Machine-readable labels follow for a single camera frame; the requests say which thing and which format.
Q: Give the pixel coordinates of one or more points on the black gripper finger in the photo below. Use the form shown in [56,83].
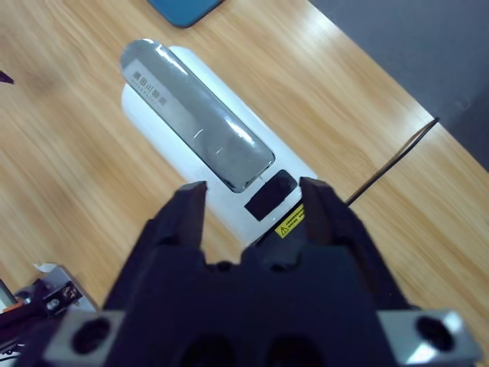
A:
[344,229]
[175,221]
[4,77]

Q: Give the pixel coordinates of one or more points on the white capsule coffee machine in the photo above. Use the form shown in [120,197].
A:
[225,214]

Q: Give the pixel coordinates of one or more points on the white paper tag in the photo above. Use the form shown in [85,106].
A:
[46,266]

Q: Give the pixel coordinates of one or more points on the teal plastic tray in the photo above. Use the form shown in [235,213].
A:
[183,9]

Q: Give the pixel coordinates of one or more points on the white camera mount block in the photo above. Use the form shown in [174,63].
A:
[63,273]

